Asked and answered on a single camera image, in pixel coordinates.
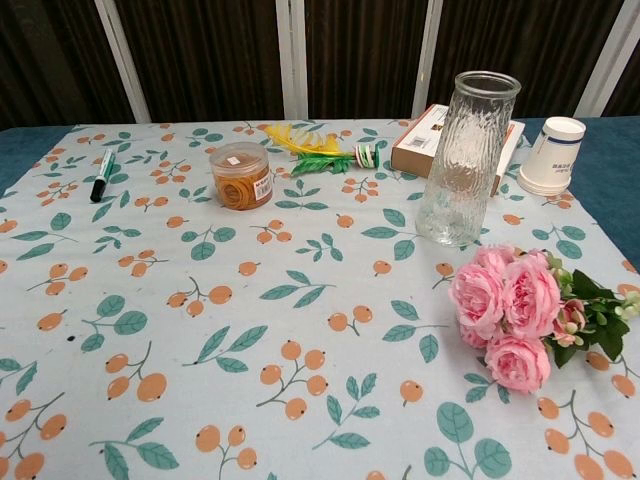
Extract pink rose bouquet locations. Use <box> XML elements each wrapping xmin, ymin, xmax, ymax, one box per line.
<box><xmin>448</xmin><ymin>243</ymin><xmax>640</xmax><ymax>394</ymax></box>

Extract clear glass jar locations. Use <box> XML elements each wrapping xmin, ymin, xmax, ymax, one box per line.
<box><xmin>415</xmin><ymin>70</ymin><xmax>522</xmax><ymax>248</ymax></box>

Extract floral orange-berry tablecloth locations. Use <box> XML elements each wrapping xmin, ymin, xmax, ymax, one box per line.
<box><xmin>0</xmin><ymin>118</ymin><xmax>640</xmax><ymax>480</ymax></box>

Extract yellow green feather shuttlecock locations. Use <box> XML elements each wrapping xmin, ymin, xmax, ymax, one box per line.
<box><xmin>263</xmin><ymin>122</ymin><xmax>385</xmax><ymax>176</ymax></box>

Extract clear jar of rubber bands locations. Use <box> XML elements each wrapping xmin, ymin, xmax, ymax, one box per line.
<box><xmin>208</xmin><ymin>141</ymin><xmax>274</xmax><ymax>212</ymax></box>

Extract white orange cardboard box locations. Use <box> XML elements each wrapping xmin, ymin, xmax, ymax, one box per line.
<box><xmin>390</xmin><ymin>103</ymin><xmax>526</xmax><ymax>197</ymax></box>

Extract dark brown ribbed partition panel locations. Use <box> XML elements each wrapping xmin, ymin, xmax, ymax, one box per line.
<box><xmin>0</xmin><ymin>0</ymin><xmax>640</xmax><ymax>132</ymax></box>

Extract green black marker pen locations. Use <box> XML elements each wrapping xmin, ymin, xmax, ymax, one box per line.
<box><xmin>88</xmin><ymin>148</ymin><xmax>120</xmax><ymax>204</ymax></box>

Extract white partition post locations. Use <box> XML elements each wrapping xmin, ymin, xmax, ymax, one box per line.
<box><xmin>93</xmin><ymin>0</ymin><xmax>153</xmax><ymax>124</ymax></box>
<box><xmin>276</xmin><ymin>0</ymin><xmax>307</xmax><ymax>121</ymax></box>
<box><xmin>573</xmin><ymin>0</ymin><xmax>640</xmax><ymax>119</ymax></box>
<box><xmin>412</xmin><ymin>0</ymin><xmax>444</xmax><ymax>119</ymax></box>

